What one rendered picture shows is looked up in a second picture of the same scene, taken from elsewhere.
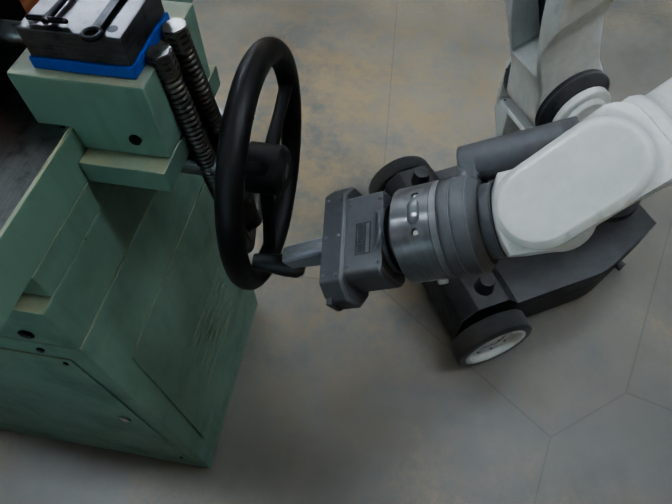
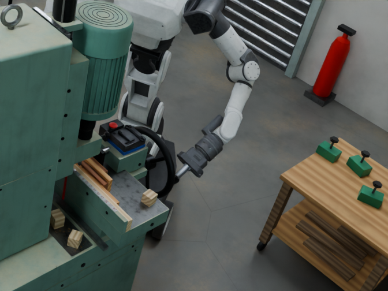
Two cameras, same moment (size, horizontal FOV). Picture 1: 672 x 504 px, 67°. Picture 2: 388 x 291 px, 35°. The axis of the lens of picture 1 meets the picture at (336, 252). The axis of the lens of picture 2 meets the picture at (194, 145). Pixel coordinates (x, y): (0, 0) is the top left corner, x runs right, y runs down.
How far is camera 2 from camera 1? 200 cm
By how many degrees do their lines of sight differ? 47
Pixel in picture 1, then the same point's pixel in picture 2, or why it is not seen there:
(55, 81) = (130, 156)
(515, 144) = (213, 123)
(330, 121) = not seen: outside the picture
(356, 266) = (201, 163)
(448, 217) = (214, 141)
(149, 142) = (142, 163)
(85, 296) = not seen: hidden behind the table
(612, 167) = (235, 119)
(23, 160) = (129, 180)
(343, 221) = (189, 157)
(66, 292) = not seen: hidden behind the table
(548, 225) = (232, 133)
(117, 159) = (134, 172)
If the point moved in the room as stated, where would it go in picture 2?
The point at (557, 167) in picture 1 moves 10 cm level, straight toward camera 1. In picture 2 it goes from (228, 123) to (239, 140)
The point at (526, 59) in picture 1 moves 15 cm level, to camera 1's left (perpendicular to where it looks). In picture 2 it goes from (137, 103) to (116, 114)
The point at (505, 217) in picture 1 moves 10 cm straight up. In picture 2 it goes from (226, 135) to (232, 114)
